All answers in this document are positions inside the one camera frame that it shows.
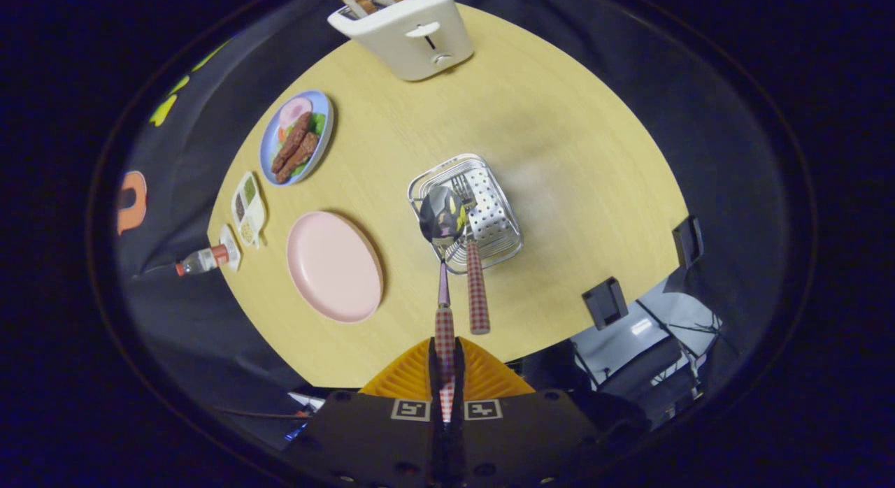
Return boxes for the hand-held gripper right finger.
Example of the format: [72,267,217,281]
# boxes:
[454,336,610,488]

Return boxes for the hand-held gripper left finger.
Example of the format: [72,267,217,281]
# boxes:
[297,336,443,488]

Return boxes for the fork with checked handle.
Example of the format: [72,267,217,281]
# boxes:
[451,172,492,336]

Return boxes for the spoon with checked handle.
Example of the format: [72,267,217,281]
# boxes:
[418,185,468,422]

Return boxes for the white and blue equipment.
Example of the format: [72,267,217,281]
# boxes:
[283,394,326,443]

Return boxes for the black table clamp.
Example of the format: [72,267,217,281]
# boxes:
[582,276,629,331]
[672,215,705,269]

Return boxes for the pink plate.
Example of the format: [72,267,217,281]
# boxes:
[285,210,385,324]

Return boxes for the black tripod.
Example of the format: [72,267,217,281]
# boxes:
[633,299,738,378]

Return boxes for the small white square coaster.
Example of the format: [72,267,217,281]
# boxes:
[219,224,243,272]

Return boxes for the red-capped sauce bottle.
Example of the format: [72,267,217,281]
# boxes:
[175,244,230,278]

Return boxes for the white divided condiment dish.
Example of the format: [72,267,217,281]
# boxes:
[231,171,267,250]

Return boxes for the brown sausage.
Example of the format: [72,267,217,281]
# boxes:
[275,131,321,185]
[271,111,313,174]

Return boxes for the blue plate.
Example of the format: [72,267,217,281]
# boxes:
[259,89,335,187]

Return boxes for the green vegetable pieces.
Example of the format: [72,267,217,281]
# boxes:
[276,113,327,178]

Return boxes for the pink ham slice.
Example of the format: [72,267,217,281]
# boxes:
[278,96,313,129]

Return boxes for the white toaster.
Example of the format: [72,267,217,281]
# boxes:
[327,0,475,82]

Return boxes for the metal wire basket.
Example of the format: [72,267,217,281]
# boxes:
[408,153,524,275]

